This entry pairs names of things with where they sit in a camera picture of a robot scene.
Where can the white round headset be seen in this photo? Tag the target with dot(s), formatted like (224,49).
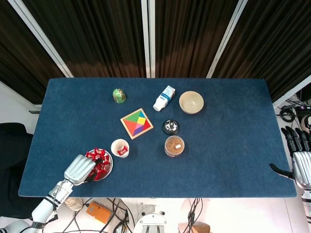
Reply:
(306,122)

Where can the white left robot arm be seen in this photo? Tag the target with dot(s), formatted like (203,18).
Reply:
(43,208)

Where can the black chair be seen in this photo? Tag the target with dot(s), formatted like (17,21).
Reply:
(12,150)

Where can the wooden tangram puzzle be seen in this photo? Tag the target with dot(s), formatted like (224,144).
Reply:
(136,123)

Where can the dark brown curtain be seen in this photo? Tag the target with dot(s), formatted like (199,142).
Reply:
(189,36)
(97,36)
(19,60)
(279,48)

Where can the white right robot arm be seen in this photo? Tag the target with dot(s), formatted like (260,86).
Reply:
(306,201)

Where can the orange device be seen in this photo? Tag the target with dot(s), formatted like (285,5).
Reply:
(98,212)

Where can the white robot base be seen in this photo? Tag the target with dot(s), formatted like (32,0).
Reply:
(150,221)

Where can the white blue milk carton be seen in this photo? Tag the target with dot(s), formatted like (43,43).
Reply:
(164,98)

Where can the beige bowl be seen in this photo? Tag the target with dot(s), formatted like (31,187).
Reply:
(191,103)

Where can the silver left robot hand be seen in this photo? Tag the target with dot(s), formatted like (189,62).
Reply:
(79,170)

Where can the white paper cup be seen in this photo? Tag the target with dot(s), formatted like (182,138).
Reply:
(114,148)

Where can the clear rubber band jar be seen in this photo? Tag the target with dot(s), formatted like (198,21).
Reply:
(174,146)

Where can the round metal plate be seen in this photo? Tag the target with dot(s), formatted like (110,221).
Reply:
(110,170)

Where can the beige tape roll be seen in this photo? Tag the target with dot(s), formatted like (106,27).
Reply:
(74,204)

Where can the white metal frame post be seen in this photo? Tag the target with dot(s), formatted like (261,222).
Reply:
(291,93)
(151,36)
(145,36)
(39,34)
(227,36)

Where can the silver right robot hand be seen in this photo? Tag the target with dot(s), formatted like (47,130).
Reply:
(302,170)

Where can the grey metal bracket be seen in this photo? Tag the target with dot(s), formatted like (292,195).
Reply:
(34,111)

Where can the blue table cloth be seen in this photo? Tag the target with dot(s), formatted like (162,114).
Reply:
(218,157)

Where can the brown paper object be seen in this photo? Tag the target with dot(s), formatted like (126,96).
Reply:
(196,229)

